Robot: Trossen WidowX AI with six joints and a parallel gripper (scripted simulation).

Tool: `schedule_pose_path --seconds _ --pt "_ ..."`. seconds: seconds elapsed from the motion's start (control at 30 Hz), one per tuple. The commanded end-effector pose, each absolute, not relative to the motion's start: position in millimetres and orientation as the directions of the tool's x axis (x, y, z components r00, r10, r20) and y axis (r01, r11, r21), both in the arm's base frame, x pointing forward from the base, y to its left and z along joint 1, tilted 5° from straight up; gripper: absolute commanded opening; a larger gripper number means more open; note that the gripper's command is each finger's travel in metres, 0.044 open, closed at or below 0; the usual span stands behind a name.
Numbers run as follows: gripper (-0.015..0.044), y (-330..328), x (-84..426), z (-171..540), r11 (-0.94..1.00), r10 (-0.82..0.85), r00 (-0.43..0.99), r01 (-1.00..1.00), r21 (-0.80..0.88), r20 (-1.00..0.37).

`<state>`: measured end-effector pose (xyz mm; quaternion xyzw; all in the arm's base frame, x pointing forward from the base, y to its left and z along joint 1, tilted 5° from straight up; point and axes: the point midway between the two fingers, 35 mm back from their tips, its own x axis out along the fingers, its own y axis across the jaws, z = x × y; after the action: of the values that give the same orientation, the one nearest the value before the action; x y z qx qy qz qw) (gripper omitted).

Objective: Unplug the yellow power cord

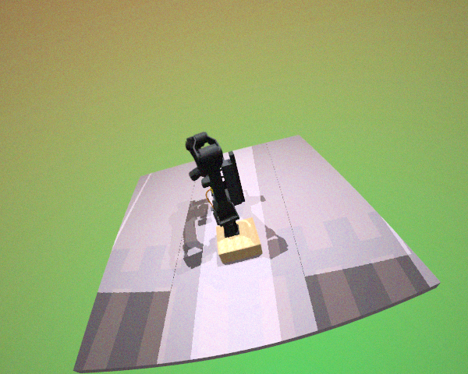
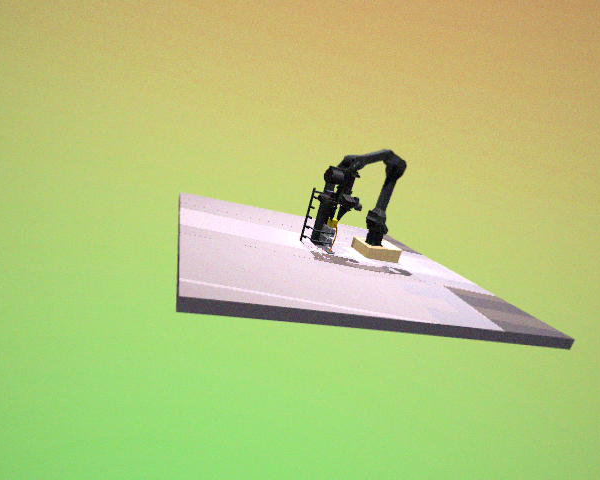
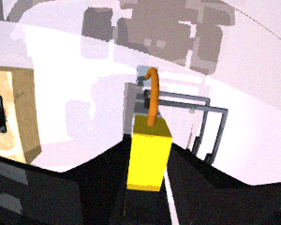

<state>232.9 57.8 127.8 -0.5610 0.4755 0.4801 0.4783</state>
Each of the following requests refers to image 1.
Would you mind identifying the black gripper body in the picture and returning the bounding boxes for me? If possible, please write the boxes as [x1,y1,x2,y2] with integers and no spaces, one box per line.
[197,164,211,188]

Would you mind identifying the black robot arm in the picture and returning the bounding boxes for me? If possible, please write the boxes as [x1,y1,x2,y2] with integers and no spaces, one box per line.
[185,132,239,238]

